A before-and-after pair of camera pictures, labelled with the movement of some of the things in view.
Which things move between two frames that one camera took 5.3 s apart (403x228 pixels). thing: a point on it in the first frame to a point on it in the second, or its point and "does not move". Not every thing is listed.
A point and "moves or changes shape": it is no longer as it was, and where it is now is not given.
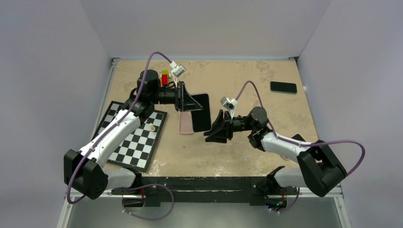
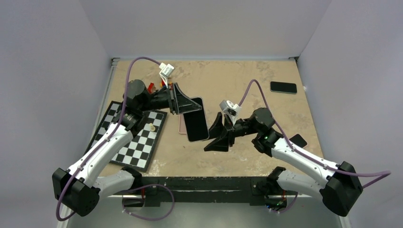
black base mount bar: [206, 189] does not move
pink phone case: [186, 123] moves or changes shape
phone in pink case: [298, 137] does not move
